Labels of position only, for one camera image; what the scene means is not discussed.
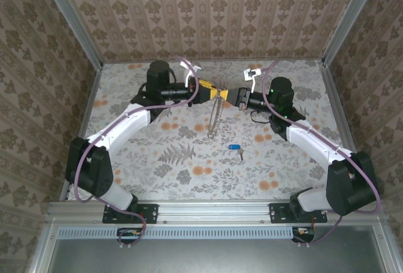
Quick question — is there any aluminium left side rail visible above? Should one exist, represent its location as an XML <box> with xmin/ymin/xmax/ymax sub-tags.
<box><xmin>59</xmin><ymin>64</ymin><xmax>104</xmax><ymax>202</ymax></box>

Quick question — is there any grey metal panel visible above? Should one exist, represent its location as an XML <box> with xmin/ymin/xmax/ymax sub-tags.
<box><xmin>30</xmin><ymin>225</ymin><xmax>403</xmax><ymax>273</ymax></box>

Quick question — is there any aluminium frame post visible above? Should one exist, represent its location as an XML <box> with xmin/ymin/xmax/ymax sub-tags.
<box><xmin>37</xmin><ymin>0</ymin><xmax>104</xmax><ymax>68</ymax></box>
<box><xmin>321</xmin><ymin>0</ymin><xmax>384</xmax><ymax>66</ymax></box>

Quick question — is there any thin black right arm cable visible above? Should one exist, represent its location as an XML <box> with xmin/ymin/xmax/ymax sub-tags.
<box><xmin>250</xmin><ymin>109</ymin><xmax>275</xmax><ymax>126</ymax></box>

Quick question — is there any aluminium left frame post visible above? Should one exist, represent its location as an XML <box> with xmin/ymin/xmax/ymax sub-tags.
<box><xmin>37</xmin><ymin>0</ymin><xmax>104</xmax><ymax>68</ymax></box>

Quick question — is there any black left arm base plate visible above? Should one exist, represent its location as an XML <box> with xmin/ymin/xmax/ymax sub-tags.
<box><xmin>102</xmin><ymin>203</ymin><xmax>158</xmax><ymax>224</ymax></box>

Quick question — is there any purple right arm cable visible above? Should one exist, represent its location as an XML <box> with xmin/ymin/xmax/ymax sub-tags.
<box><xmin>263</xmin><ymin>60</ymin><xmax>383</xmax><ymax>248</ymax></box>

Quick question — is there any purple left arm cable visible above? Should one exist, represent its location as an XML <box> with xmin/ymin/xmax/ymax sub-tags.
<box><xmin>72</xmin><ymin>55</ymin><xmax>202</xmax><ymax>250</ymax></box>

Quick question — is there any aluminium mounting rail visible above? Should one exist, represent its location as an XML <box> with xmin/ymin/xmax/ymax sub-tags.
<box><xmin>47</xmin><ymin>200</ymin><xmax>387</xmax><ymax>224</ymax></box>

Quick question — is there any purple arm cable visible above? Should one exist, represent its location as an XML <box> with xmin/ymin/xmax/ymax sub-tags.
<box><xmin>72</xmin><ymin>55</ymin><xmax>202</xmax><ymax>250</ymax></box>
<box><xmin>263</xmin><ymin>60</ymin><xmax>383</xmax><ymax>248</ymax></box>

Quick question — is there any grey slotted cable duct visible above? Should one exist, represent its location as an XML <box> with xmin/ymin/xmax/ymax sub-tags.
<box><xmin>58</xmin><ymin>226</ymin><xmax>315</xmax><ymax>240</ymax></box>

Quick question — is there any connector with wires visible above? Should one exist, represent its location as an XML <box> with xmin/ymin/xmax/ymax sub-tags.
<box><xmin>292</xmin><ymin>226</ymin><xmax>316</xmax><ymax>244</ymax></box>
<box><xmin>116</xmin><ymin>227</ymin><xmax>146</xmax><ymax>245</ymax></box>

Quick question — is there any left connector with wires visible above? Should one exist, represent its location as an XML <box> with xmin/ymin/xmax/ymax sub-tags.
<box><xmin>116</xmin><ymin>227</ymin><xmax>146</xmax><ymax>245</ymax></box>

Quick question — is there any aluminium right side rail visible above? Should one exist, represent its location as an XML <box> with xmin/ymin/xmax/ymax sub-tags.
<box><xmin>320</xmin><ymin>62</ymin><xmax>373</xmax><ymax>200</ymax></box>

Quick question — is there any aluminium right frame post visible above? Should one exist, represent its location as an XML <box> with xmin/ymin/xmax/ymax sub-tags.
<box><xmin>321</xmin><ymin>0</ymin><xmax>384</xmax><ymax>66</ymax></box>

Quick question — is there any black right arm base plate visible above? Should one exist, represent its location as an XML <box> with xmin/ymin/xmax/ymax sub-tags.
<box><xmin>269</xmin><ymin>203</ymin><xmax>328</xmax><ymax>224</ymax></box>

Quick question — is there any right connector with wires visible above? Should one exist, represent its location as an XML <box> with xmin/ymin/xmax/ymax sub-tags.
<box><xmin>292</xmin><ymin>226</ymin><xmax>316</xmax><ymax>244</ymax></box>

